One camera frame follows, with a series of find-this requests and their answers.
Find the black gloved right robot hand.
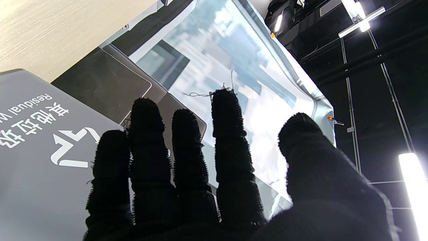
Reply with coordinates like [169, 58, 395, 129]
[83, 88, 398, 241]

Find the dark brown office chair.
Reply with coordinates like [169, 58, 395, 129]
[51, 44, 208, 188]

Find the grey plastic waste bin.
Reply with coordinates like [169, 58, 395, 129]
[0, 69, 136, 241]

